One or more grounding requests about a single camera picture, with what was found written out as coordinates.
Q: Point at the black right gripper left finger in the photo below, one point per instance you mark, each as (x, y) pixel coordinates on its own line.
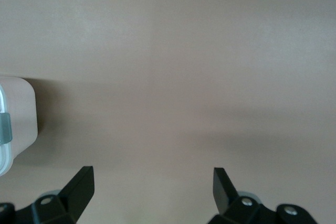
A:
(76, 192)

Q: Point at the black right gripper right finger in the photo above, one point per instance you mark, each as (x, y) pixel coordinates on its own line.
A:
(223, 192)

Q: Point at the white box lid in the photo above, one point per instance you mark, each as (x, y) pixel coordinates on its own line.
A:
(4, 161)

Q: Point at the grey lid clip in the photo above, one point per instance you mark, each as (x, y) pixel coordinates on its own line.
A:
(5, 129)

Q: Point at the pink translucent plastic box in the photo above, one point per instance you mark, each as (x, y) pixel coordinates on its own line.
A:
(23, 108)

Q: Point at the brown table cover sheet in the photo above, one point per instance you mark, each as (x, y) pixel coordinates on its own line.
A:
(170, 64)

